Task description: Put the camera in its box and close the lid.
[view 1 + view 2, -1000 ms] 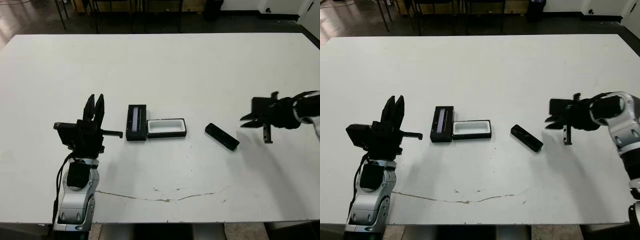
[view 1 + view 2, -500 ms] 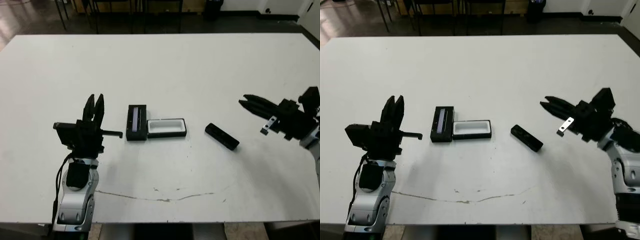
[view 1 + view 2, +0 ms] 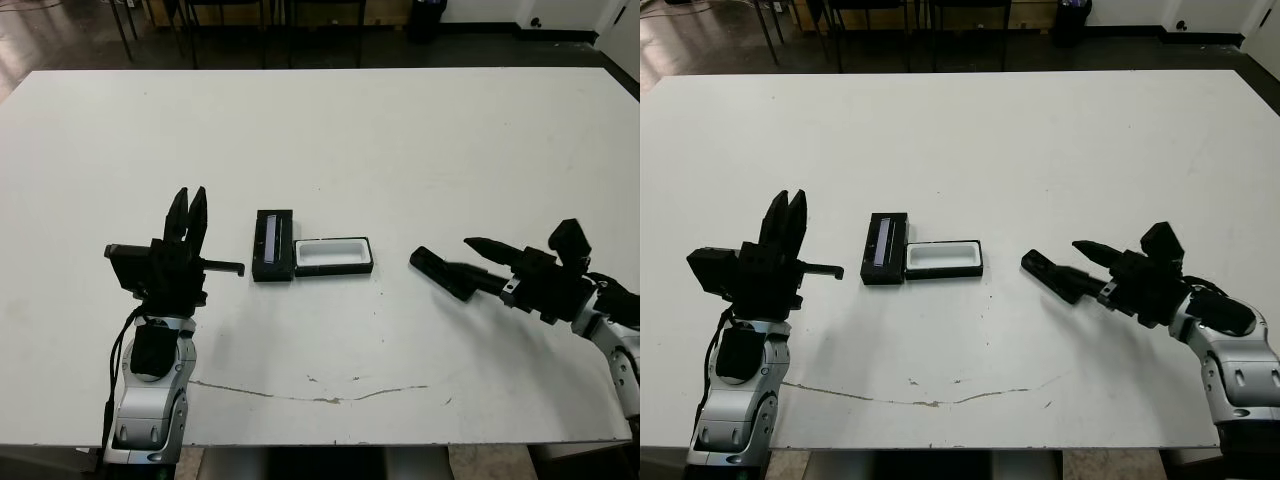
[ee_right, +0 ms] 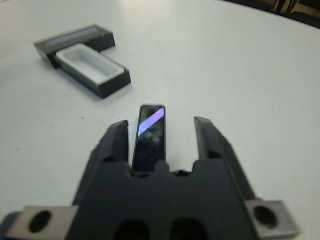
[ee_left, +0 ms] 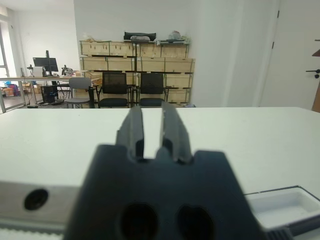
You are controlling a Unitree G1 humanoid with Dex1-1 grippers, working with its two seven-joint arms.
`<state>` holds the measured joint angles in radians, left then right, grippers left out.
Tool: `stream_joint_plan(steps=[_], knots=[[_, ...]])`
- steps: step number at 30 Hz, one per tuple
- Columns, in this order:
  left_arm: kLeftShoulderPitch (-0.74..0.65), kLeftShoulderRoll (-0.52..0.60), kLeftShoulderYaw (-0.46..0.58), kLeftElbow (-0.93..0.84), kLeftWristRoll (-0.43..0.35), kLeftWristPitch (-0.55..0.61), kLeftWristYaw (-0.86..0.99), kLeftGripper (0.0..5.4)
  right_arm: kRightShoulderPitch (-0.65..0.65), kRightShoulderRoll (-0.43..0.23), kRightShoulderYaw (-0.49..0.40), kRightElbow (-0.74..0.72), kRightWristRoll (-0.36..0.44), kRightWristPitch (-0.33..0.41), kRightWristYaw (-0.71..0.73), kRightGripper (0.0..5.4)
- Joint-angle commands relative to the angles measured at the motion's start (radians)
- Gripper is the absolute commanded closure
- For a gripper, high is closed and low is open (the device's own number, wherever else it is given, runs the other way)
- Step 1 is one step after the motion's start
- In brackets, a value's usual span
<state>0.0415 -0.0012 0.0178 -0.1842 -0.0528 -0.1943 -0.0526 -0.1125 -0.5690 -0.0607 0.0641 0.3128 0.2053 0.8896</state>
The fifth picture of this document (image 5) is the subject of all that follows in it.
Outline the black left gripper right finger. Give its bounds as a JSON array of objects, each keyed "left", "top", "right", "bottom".
[{"left": 161, "top": 100, "right": 194, "bottom": 163}]

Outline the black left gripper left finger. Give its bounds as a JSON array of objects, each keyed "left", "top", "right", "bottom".
[{"left": 115, "top": 105, "right": 146, "bottom": 161}]

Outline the colourful storage box pile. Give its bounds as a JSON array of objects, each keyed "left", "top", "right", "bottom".
[{"left": 0, "top": 83, "right": 21, "bottom": 98}]

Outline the black box base white lining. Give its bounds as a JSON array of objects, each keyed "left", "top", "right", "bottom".
[{"left": 244, "top": 184, "right": 320, "bottom": 236}]

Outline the plywood shipping crate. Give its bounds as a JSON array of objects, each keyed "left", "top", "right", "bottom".
[
  {"left": 74, "top": 88, "right": 193, "bottom": 104},
  {"left": 79, "top": 56, "right": 137, "bottom": 72},
  {"left": 136, "top": 42, "right": 190, "bottom": 59},
  {"left": 136, "top": 57, "right": 196, "bottom": 74},
  {"left": 83, "top": 71, "right": 195, "bottom": 90},
  {"left": 79, "top": 40, "right": 137, "bottom": 57}
]

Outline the black mesh office chair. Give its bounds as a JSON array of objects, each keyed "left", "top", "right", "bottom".
[
  {"left": 97, "top": 71, "right": 133, "bottom": 109},
  {"left": 136, "top": 72, "right": 171, "bottom": 108}
]

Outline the grey plastic chair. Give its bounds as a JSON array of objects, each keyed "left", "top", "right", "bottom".
[{"left": 64, "top": 77, "right": 93, "bottom": 110}]

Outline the flat dark tray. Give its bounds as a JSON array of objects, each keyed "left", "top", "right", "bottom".
[{"left": 156, "top": 39, "right": 191, "bottom": 46}]

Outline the small black desk device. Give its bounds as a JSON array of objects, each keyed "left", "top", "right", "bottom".
[{"left": 61, "top": 64, "right": 74, "bottom": 77}]

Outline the black computer tower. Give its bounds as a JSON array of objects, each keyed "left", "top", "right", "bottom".
[{"left": 40, "top": 84, "right": 60, "bottom": 103}]

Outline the clear plastic bag bundle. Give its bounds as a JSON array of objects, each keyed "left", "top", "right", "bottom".
[{"left": 169, "top": 30, "right": 188, "bottom": 41}]

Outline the long black bag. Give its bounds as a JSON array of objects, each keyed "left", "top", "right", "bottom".
[{"left": 123, "top": 31, "right": 158, "bottom": 42}]

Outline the black computer monitor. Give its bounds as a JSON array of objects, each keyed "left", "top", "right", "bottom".
[{"left": 32, "top": 50, "right": 59, "bottom": 77}]

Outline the wooden top office desk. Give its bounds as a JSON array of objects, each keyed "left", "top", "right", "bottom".
[{"left": 0, "top": 74, "right": 85, "bottom": 113}]

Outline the white door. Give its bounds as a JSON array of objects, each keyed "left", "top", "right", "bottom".
[{"left": 259, "top": 0, "right": 320, "bottom": 108}]

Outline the black door handle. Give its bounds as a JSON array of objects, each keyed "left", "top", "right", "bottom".
[{"left": 305, "top": 68, "right": 320, "bottom": 80}]

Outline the white window frame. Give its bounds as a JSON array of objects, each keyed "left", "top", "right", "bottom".
[{"left": 0, "top": 6, "right": 12, "bottom": 113}]

